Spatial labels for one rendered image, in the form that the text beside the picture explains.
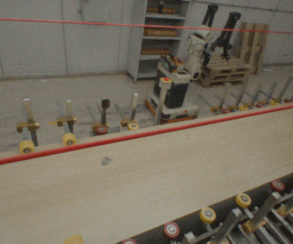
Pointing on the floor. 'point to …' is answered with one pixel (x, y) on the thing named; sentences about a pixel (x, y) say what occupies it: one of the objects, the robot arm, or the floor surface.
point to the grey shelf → (152, 68)
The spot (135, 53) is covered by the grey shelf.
